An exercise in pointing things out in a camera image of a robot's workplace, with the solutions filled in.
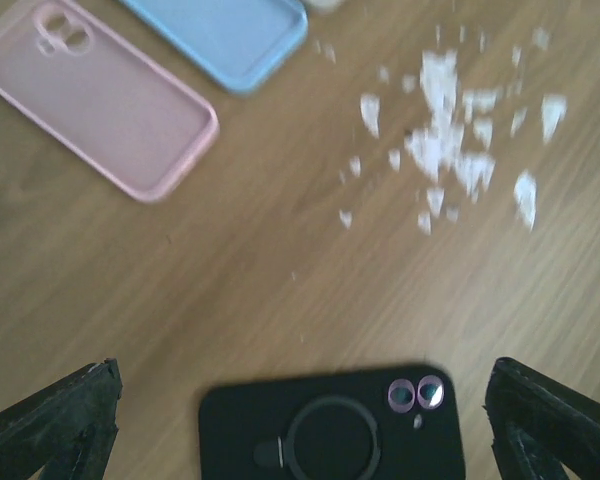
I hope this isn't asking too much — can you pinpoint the white debris pile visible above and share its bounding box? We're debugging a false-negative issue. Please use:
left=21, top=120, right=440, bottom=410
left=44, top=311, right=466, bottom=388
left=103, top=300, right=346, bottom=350
left=289, top=22, right=569, bottom=281

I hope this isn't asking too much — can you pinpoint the black phone face down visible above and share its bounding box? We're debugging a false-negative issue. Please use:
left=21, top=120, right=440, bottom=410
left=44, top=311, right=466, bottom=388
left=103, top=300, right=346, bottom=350
left=198, top=363, right=466, bottom=479

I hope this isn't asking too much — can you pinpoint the blue phone case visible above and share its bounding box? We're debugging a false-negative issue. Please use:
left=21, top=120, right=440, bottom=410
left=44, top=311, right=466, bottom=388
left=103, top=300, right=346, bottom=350
left=123, top=0, right=308, bottom=95

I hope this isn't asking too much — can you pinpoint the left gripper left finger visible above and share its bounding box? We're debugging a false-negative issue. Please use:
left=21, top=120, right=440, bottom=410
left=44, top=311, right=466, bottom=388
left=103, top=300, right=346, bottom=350
left=0, top=359, right=123, bottom=479

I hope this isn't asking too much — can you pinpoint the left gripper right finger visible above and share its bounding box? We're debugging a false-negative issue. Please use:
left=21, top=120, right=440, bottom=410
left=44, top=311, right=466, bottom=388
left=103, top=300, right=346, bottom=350
left=485, top=357, right=600, bottom=479

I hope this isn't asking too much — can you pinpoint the pink phone case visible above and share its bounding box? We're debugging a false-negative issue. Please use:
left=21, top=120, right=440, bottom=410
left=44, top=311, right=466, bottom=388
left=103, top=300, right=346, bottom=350
left=0, top=1, right=219, bottom=203

